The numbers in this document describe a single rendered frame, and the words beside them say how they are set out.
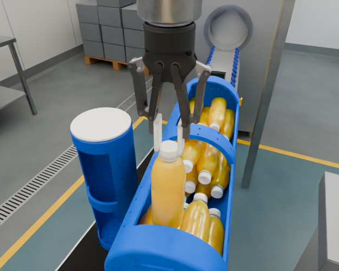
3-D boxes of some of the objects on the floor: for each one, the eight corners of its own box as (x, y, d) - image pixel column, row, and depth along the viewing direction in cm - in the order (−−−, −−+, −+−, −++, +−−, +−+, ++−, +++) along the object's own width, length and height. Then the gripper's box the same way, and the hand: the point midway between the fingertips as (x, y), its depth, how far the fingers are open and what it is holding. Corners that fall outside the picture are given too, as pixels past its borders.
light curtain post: (248, 184, 235) (307, -56, 134) (248, 189, 230) (309, -55, 129) (241, 183, 236) (294, -56, 135) (240, 187, 232) (296, -55, 131)
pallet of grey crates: (170, 58, 475) (170, -19, 404) (148, 76, 416) (145, -12, 346) (112, 49, 515) (103, -23, 444) (85, 63, 456) (70, -17, 385)
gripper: (231, 16, 39) (214, 144, 54) (124, 11, 43) (135, 132, 57) (226, 30, 34) (210, 170, 48) (103, 22, 37) (121, 155, 51)
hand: (169, 135), depth 50 cm, fingers closed on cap, 4 cm apart
